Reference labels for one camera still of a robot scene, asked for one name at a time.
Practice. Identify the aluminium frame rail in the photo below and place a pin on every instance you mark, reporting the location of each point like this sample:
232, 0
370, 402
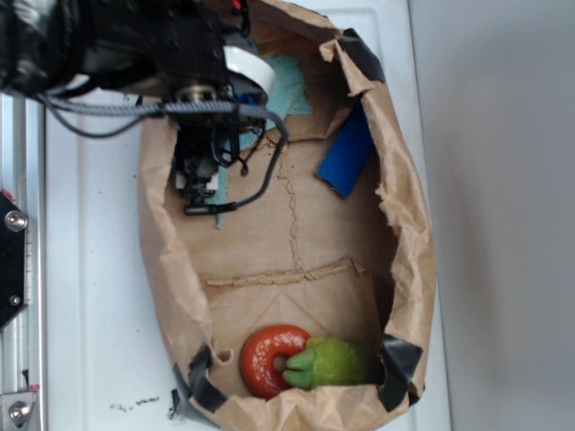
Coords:
23, 353

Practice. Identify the light blue terry cloth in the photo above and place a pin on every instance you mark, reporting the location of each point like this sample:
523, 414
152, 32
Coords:
287, 98

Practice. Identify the brown paper bag tray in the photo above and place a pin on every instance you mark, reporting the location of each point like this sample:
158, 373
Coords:
362, 268

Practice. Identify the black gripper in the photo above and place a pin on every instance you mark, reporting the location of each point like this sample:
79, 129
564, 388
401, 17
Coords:
206, 146

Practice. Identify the orange glazed ring toy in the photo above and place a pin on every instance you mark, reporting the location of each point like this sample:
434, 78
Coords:
260, 351

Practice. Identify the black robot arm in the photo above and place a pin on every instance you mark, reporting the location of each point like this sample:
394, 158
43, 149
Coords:
142, 60

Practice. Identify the black bracket plate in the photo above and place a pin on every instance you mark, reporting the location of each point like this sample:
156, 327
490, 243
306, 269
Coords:
13, 259

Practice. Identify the blue rectangular block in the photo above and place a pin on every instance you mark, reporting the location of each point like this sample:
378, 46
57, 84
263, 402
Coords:
348, 155

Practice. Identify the green plush toy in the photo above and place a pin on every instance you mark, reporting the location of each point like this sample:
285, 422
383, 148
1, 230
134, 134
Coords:
327, 361

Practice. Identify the metal corner bracket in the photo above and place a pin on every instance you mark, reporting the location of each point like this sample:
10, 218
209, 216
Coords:
18, 411

